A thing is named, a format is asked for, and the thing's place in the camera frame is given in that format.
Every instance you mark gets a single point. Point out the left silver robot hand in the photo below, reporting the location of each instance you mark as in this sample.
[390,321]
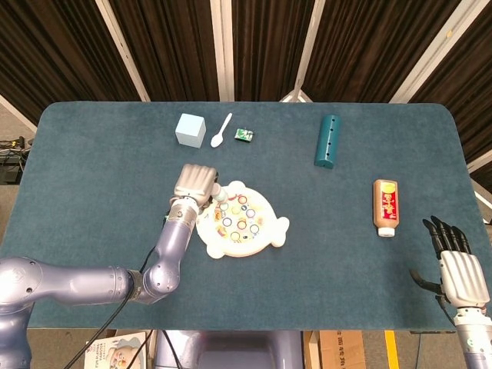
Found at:
[194,180]

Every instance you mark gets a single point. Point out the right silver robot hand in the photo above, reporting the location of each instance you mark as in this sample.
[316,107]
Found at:
[461,276]

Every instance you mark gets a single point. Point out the small white object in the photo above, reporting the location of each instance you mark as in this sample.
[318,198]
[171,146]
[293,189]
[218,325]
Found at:
[220,194]

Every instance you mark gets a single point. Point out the right purple robot arm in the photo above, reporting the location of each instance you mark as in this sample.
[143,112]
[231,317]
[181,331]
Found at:
[474,338]

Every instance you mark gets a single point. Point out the left purple robot arm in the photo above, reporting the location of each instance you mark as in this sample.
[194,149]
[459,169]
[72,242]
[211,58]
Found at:
[77,284]

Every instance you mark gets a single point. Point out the white fish-shaped toy board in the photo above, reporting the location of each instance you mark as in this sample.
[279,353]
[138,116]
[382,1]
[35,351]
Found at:
[265,234]

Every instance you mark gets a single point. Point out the white plastic spoon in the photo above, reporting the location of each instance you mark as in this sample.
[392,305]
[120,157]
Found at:
[216,141]

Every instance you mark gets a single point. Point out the light blue cube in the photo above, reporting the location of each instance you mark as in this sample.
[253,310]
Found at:
[188,130]

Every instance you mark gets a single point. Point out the small green packet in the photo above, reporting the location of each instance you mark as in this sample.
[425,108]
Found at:
[244,135]

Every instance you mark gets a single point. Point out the brown sauce bottle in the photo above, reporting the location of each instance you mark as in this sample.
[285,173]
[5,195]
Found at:
[385,207]

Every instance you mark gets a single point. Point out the dark brown curtain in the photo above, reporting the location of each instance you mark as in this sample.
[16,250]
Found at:
[173,46]

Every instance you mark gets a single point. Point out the teal half-cylinder block with holes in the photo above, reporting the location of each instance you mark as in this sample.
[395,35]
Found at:
[327,142]

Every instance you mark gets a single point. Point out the brown cardboard box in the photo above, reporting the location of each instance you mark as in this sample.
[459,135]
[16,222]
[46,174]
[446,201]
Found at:
[338,350]

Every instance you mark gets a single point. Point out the blue felt table cover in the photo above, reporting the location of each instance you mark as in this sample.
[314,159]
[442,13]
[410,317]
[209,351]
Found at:
[307,292]

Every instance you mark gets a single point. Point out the purple robot torso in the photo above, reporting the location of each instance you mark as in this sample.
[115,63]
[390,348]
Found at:
[230,350]

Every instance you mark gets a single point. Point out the black floor electronics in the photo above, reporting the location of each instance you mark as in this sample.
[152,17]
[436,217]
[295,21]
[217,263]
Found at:
[9,161]

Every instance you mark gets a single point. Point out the printed toy packaging box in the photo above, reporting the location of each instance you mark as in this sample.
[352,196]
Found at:
[115,351]

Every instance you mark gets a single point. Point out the white frame pole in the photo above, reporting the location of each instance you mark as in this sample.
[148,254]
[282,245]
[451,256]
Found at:
[223,50]
[434,54]
[303,57]
[123,50]

